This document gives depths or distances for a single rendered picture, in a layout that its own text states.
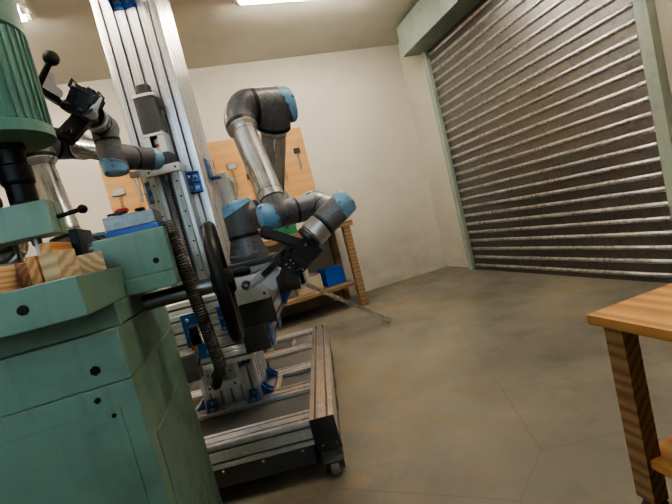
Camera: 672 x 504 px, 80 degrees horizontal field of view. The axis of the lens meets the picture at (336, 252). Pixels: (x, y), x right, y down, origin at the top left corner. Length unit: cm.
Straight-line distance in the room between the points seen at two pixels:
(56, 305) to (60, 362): 15
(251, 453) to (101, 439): 83
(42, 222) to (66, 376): 34
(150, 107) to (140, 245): 96
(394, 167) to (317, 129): 100
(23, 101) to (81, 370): 54
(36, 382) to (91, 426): 11
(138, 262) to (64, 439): 32
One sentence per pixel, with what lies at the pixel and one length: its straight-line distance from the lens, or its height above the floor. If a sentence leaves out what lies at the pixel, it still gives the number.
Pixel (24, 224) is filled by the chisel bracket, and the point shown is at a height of 103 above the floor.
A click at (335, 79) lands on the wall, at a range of 484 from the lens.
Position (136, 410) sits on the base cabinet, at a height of 65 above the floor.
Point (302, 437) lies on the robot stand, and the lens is 154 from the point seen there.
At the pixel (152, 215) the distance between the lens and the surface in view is 89.
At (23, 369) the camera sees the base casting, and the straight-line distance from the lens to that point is 83.
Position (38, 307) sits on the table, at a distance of 69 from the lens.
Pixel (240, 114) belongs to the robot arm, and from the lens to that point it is 128.
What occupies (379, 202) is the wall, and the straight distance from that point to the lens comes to 467.
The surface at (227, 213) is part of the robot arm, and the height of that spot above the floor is 101.
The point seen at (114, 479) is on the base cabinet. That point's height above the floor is 55.
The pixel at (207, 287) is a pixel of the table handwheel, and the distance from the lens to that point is 95.
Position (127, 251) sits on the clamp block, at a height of 93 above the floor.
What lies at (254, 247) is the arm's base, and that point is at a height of 86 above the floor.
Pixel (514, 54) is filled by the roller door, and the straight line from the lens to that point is 376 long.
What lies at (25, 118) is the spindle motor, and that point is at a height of 122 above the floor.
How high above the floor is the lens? 89
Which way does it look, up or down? 5 degrees down
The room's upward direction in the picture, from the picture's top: 14 degrees counter-clockwise
